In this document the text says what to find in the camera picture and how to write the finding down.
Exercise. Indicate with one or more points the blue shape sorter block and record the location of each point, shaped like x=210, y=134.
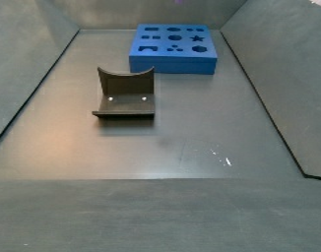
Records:
x=172, y=48

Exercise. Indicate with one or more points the black curved holder stand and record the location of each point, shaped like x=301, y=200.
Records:
x=128, y=94

